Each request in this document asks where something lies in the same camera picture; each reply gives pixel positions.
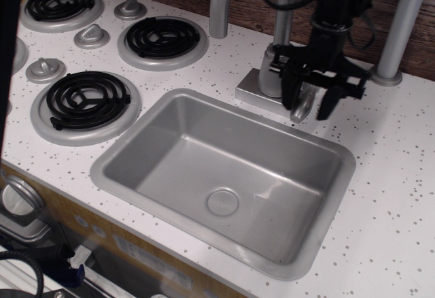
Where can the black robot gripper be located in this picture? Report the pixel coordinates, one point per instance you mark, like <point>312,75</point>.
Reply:
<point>321,62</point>

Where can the silver faucet lever handle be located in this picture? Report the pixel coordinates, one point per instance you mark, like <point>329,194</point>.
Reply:
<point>304,103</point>

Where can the grey vertical support pole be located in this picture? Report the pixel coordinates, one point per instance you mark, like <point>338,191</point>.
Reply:
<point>386,73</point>

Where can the silver toy faucet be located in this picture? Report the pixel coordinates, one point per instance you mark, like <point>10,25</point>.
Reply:
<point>260,87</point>

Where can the grey plastic sink basin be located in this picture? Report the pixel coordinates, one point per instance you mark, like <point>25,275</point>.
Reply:
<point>261,192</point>

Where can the back right stove burner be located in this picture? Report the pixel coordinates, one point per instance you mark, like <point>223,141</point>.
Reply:
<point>162,43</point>

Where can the silver knob top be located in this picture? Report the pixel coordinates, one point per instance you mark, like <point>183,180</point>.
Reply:
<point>130,10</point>

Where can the silver knob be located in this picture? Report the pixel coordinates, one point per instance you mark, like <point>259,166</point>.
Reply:
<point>44,71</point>
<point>130,10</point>
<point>92,37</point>

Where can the silver knob middle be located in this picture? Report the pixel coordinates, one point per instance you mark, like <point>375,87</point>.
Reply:
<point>92,37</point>

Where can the front right stove burner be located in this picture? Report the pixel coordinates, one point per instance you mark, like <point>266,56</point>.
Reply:
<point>85,108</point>

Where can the back left stove burner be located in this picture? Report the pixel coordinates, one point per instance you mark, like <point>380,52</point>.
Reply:
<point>59,16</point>

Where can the silver knob lower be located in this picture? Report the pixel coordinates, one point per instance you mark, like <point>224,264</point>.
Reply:
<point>44,71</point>

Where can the left edge stove burner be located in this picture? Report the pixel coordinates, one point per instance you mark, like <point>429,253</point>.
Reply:
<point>20,55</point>

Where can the blue clamp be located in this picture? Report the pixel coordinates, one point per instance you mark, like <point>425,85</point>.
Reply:
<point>75,277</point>

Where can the silver round oven dial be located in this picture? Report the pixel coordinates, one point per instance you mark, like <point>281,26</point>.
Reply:
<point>20,202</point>

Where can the dark foreground blurred object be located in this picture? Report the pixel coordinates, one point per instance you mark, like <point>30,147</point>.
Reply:
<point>10,10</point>

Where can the silver oven door handle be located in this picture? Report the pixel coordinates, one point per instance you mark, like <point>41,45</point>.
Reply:
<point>33,234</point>

